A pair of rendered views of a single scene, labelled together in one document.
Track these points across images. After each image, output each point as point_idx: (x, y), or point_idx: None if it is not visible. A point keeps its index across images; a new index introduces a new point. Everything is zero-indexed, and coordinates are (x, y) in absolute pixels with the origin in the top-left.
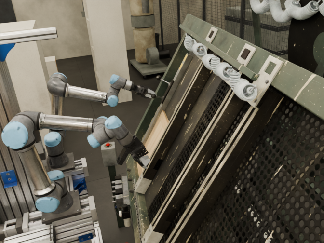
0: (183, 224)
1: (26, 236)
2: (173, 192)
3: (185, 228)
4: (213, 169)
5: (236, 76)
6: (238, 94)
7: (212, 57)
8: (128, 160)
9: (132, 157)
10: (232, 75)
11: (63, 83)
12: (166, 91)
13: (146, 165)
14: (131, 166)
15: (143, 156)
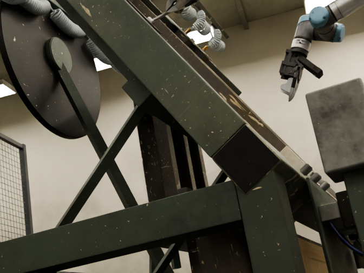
0: (287, 144)
1: None
2: (275, 132)
3: None
4: (245, 102)
5: (218, 33)
6: (223, 45)
7: (202, 10)
8: (290, 163)
9: (301, 74)
10: (217, 31)
11: None
12: (140, 11)
13: (287, 95)
14: (294, 166)
15: (286, 84)
